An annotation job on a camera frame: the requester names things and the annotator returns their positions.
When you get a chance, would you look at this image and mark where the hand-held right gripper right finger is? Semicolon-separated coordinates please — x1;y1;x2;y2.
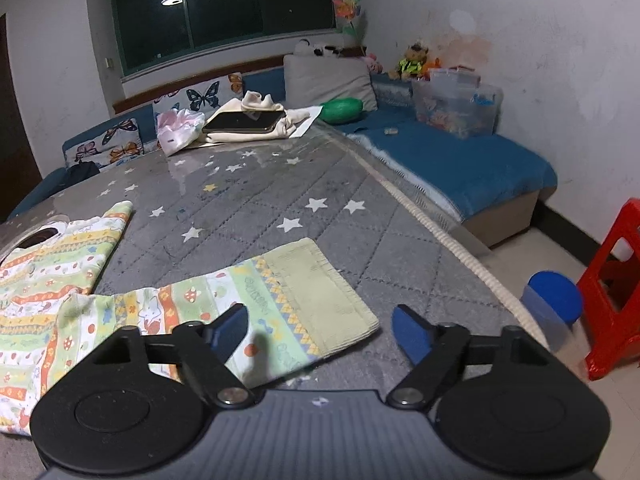
386;304;556;395

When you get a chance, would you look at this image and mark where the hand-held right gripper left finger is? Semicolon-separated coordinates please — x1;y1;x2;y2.
87;304;255;393

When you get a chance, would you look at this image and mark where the patterned children's garment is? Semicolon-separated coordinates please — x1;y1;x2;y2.
0;201;381;436

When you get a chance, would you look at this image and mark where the grey star tablecloth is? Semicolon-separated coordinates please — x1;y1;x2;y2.
0;119;551;480

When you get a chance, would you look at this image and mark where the translucent bin with blue lid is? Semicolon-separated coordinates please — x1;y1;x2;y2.
520;271;585;356

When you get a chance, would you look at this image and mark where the pink plastic bag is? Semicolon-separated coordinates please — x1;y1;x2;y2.
156;107;207;157

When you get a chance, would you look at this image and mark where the red plastic stool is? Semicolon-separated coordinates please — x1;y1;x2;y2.
575;199;640;381

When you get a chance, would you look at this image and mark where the dark clothing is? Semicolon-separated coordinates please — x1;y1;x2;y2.
65;160;101;186

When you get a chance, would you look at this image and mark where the cream cloth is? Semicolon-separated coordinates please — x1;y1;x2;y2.
202;91;311;145

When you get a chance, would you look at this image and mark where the clear plastic storage box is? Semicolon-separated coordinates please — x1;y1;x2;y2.
411;67;503;138

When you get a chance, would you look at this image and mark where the green ball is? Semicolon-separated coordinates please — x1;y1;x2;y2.
319;97;363;124

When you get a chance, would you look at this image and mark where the grey pillow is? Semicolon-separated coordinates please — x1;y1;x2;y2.
283;54;378;113

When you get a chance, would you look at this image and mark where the bear plush toy neon vest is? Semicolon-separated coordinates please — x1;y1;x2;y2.
389;42;431;81

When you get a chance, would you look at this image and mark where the panda plush toy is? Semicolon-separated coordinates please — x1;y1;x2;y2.
293;39;346;58

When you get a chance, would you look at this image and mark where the dark window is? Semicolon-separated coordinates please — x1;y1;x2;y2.
107;0;336;81

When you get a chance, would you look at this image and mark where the colourful pinwheel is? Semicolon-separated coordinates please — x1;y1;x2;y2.
332;0;368;48

